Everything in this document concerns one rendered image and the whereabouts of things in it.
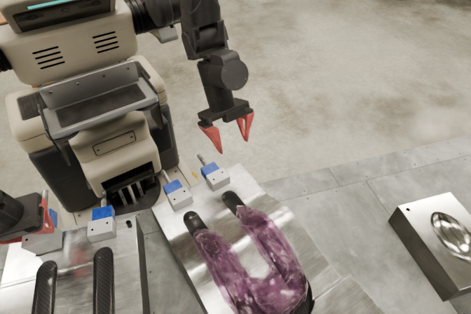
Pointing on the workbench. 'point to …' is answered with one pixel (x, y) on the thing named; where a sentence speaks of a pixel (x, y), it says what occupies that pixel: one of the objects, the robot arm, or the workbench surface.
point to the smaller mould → (438, 242)
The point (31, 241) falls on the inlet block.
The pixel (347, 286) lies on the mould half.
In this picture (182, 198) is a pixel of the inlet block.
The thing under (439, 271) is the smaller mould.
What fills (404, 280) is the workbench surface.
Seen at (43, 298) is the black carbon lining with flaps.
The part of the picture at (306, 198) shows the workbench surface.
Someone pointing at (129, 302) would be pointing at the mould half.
